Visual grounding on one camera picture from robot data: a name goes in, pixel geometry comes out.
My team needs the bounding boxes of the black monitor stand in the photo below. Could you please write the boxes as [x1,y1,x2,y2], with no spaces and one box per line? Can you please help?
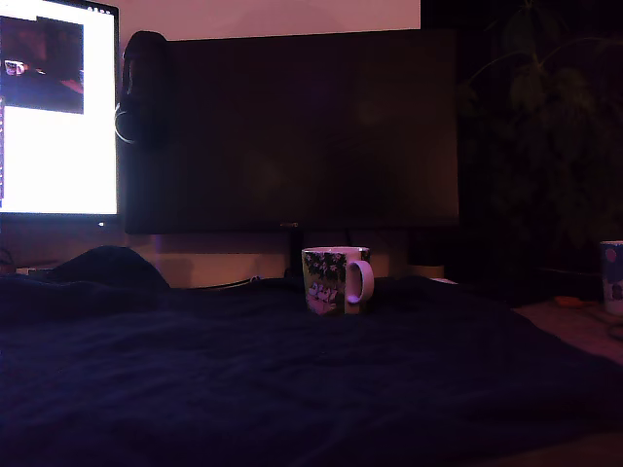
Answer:
[285,232,306,278]

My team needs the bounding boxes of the white floral print mug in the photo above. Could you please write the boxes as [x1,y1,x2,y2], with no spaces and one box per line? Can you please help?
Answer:
[300,245,375,316]

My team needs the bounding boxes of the dark wide computer monitor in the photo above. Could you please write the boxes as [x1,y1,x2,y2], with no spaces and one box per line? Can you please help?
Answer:
[124,27,461,235]

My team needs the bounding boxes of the dark blue table cloth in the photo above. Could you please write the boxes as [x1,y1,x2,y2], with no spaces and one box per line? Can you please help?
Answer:
[0,244,623,467]

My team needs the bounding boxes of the black headphones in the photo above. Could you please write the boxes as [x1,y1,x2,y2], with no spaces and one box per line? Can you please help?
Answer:
[114,30,171,147]

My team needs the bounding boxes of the lit computer monitor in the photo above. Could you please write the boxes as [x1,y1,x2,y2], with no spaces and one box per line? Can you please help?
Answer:
[0,0,122,229]

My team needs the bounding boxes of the green leafy house plant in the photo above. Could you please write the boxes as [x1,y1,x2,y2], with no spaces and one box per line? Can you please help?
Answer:
[457,0,623,254]

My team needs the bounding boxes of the pale mug with dots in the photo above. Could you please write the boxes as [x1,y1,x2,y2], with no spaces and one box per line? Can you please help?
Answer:
[599,240,623,317]

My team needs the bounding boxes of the grey desk cable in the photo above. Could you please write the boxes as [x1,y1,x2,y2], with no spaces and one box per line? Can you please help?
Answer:
[194,274,262,289]

